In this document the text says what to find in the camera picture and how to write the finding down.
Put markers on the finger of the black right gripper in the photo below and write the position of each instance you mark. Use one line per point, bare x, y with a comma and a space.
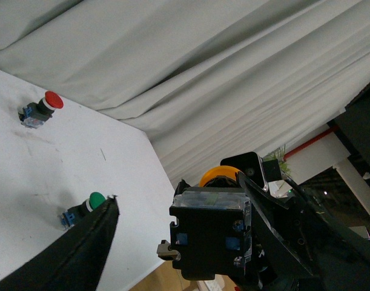
278, 228

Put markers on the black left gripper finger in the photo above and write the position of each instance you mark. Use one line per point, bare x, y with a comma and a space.
76, 260

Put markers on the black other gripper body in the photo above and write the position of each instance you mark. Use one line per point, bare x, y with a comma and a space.
341, 256

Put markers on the yellow push button switch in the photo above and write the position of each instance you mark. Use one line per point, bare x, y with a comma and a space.
211, 233

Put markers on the white curtain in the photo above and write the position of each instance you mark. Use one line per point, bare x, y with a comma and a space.
203, 79

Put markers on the green push button switch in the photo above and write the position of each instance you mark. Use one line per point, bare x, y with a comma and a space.
73, 215

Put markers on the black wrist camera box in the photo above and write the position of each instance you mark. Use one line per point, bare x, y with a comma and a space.
250, 164

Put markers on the red push button switch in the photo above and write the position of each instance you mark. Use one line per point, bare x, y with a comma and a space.
34, 115

